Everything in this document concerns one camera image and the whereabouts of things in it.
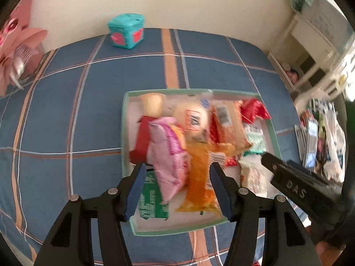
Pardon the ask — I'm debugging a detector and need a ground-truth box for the green-rimmed white tray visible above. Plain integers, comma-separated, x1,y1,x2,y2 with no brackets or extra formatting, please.
121,89,283,237

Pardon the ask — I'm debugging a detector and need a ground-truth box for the pink snack packet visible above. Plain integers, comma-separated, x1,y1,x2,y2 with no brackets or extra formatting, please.
147,116,192,203

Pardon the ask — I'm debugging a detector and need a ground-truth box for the pile of small goods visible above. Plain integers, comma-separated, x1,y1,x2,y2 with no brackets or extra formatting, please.
294,100,326,169

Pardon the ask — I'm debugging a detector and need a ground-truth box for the small white snack packet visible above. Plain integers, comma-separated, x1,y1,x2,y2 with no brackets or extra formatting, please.
238,158,268,198

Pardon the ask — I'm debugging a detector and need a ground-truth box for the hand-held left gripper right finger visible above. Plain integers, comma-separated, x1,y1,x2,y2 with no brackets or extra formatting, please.
209,162,318,266

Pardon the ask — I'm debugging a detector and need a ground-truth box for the clear orange bread packet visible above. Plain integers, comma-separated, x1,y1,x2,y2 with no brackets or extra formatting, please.
175,125,236,218

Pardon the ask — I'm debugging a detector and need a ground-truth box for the pink rose bouquet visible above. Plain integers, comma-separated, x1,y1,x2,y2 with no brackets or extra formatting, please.
0,4,48,97

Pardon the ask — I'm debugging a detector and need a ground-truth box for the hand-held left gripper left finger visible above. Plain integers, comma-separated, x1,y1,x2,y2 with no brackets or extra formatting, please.
34,162,147,266

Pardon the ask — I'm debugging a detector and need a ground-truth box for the small bright red snack packet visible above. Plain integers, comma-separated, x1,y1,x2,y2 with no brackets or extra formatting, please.
240,98,272,124

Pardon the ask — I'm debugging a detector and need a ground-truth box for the green and white snack packet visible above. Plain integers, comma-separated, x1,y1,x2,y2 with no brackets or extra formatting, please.
243,125,267,156

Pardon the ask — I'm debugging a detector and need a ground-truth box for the beige cake packet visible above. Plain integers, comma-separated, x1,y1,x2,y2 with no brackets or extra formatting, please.
209,101,251,149

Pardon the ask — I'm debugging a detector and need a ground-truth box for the glass vase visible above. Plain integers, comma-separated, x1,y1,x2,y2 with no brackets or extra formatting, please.
17,44,47,88

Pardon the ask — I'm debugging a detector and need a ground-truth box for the clear white bun packet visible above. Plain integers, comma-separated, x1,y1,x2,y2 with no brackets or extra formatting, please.
173,101,211,142

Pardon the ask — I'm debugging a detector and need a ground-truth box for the white shelf unit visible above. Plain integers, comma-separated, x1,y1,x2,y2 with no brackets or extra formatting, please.
268,0,355,95

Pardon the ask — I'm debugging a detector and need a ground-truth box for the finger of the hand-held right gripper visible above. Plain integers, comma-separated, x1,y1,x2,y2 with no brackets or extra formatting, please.
261,153,289,176
286,160,317,178

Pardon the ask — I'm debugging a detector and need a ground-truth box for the red patterned snack packet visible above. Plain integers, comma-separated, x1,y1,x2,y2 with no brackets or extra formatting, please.
208,111,239,168

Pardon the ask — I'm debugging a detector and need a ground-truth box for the dark red snack packet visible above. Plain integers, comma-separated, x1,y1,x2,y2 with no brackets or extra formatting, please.
129,115,156,164

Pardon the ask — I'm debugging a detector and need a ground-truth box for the white plastic bag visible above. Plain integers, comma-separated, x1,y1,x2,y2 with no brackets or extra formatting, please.
323,102,347,183

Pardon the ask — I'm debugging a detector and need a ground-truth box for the teal tin box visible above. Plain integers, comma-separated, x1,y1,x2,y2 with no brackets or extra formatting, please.
107,13,145,50

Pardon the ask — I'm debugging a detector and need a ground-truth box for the dark green snack packet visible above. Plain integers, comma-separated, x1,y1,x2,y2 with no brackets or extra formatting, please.
137,170,170,220

